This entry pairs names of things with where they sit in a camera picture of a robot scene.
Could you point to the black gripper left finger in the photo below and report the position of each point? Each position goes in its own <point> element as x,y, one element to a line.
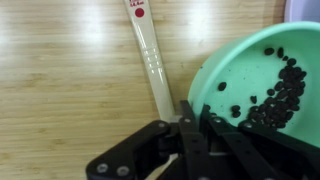
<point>140,153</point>

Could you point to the beige measuring spoon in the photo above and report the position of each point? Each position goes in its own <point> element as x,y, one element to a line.
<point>151,56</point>

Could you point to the roasted coffee beans pile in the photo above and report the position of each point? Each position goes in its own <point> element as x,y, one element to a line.
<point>283,100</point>

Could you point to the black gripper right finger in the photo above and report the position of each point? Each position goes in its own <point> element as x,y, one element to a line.
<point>253,150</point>

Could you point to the light green bowl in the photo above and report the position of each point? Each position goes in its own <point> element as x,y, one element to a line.
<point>250,73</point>

